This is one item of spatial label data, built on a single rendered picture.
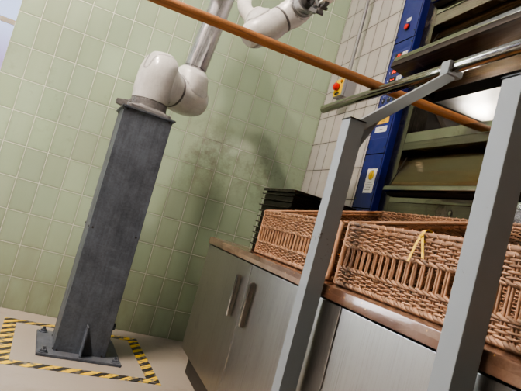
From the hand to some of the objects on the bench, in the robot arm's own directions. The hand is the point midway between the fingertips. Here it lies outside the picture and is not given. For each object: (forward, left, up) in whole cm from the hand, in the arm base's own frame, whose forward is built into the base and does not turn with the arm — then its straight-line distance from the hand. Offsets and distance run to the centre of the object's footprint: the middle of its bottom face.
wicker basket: (+68, +24, -92) cm, 116 cm away
